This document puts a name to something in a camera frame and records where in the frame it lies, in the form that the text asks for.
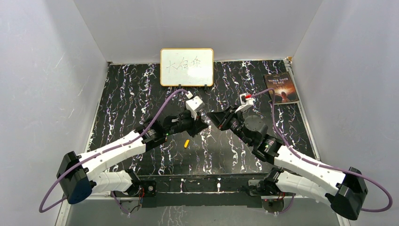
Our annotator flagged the dark Three Days book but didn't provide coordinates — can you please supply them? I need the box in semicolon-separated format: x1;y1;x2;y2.
264;72;299;104

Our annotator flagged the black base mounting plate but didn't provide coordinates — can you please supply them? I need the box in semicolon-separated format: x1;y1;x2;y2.
139;173;279;208

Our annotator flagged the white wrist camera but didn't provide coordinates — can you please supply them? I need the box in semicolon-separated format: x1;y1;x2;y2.
235;93;255;113
185;96;205;120

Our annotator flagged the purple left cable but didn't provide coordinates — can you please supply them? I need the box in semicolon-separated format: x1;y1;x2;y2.
39;89;193;214

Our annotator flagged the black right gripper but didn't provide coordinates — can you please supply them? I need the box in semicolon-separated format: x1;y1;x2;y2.
207;105;254;147

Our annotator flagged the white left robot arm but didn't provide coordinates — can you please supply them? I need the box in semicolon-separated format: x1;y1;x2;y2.
56;110;208;204

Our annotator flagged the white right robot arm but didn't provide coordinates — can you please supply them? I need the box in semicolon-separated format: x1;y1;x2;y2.
207;106;368;220

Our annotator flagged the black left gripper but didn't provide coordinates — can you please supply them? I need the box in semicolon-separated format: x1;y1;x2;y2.
165;107;208;137

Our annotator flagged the yellow pen cap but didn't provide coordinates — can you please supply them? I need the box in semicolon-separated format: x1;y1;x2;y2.
184;140;190;148

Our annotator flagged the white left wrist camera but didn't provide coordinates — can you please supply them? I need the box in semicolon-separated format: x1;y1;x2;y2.
185;96;205;120

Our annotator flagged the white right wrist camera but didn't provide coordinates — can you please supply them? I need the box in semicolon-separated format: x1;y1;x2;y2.
235;93;255;113

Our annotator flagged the purple cable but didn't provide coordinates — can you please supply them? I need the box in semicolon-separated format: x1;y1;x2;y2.
246;88;393;213
39;89;193;214

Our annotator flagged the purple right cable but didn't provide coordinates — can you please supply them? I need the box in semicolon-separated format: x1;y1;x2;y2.
246;88;393;213

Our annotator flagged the white dry-erase board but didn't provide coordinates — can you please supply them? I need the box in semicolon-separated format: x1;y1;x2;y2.
160;48;214;87

